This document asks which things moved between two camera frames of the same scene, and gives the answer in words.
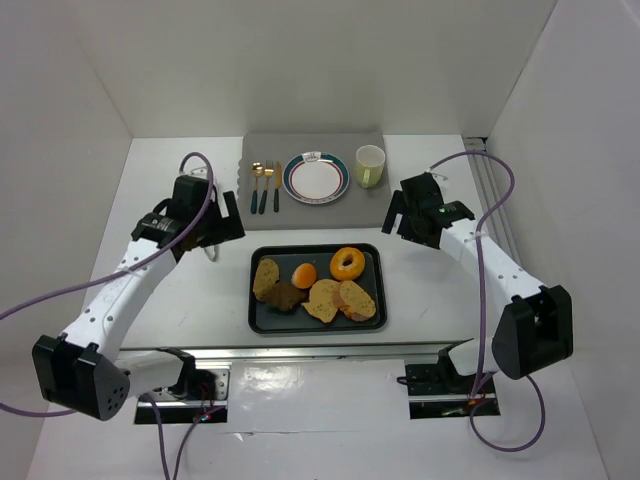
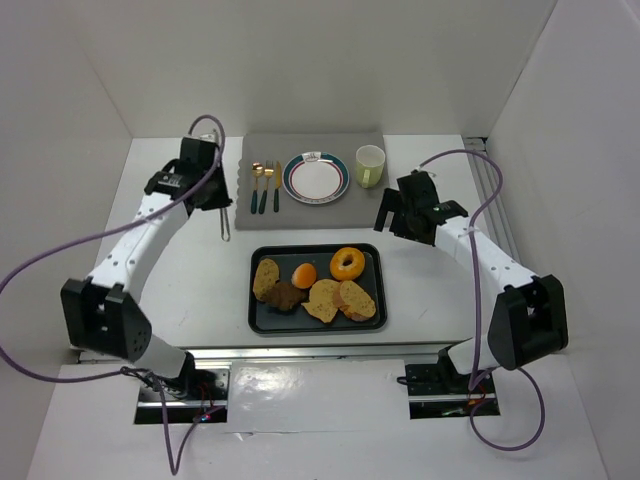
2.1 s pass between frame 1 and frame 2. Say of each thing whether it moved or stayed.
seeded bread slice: stayed
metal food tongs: moved
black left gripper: moved
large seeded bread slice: stayed
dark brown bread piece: stayed
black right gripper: stayed
